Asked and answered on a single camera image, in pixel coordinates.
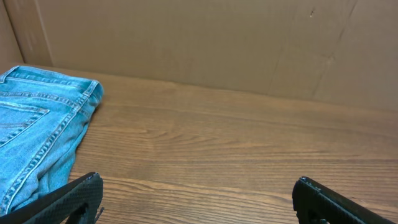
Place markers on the brown cardboard back wall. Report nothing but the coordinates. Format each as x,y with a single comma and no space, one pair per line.
336,51

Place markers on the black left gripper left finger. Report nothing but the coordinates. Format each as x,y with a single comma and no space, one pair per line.
77,202

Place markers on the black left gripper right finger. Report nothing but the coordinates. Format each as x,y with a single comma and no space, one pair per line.
316,204

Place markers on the folded blue denim jeans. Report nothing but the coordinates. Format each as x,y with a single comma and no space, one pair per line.
44,117

